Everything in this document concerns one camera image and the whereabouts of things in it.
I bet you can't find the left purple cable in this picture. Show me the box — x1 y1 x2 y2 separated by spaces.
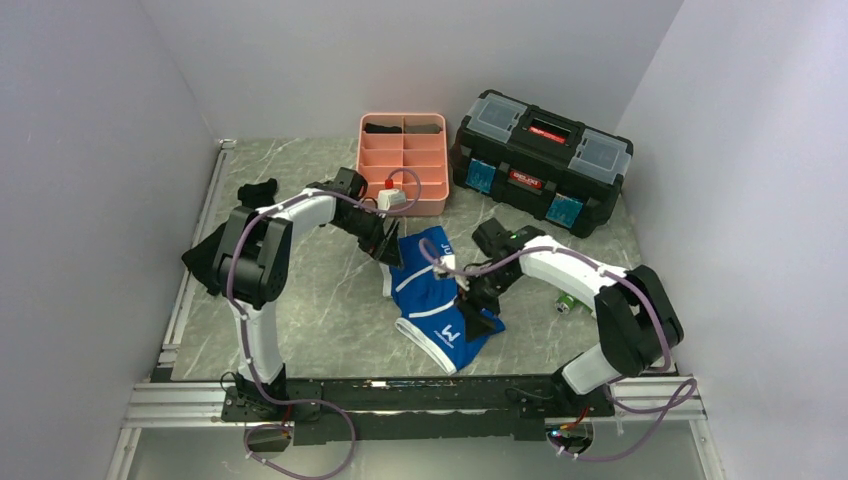
225 167 424 480

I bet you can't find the green white tool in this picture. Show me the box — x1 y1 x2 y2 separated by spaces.
554 291 596 318

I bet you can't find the black toolbox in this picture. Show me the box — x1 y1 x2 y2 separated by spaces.
448 90 634 238

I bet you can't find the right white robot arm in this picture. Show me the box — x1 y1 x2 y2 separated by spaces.
458 219 684 415

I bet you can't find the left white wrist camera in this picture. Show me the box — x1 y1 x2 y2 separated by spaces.
376 178 408 212

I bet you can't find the blue underwear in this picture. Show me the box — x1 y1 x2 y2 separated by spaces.
382 226 505 375

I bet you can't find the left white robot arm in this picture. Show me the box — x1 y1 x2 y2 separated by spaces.
213 168 402 420

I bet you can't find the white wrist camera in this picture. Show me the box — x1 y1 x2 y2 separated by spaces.
376 178 408 212
433 255 469 291

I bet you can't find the black underwear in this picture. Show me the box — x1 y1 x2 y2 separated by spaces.
181 178 278 297

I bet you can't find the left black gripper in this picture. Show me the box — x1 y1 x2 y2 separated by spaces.
333 208 405 271

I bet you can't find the rolled grey cloth in tray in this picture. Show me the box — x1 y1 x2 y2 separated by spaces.
404 123 443 135

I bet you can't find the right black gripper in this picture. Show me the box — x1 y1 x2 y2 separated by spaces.
453 264 519 343

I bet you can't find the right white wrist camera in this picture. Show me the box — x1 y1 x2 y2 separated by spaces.
433 255 469 291

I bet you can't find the pink divided organizer tray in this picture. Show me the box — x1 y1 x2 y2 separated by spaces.
356 113 450 217

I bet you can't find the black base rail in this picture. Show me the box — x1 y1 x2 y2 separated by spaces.
221 374 614 446

